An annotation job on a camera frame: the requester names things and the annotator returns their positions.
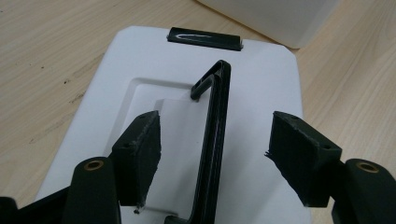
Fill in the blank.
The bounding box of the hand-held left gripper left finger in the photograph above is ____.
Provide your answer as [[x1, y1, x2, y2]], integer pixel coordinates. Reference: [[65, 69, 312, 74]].
[[110, 110, 163, 209]]

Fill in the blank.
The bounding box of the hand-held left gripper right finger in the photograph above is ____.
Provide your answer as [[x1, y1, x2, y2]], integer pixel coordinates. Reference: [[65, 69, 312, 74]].
[[265, 110, 344, 209]]

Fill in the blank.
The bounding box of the white plastic storage box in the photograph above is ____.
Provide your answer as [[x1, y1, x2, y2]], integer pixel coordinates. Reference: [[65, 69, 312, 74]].
[[195, 0, 341, 50]]

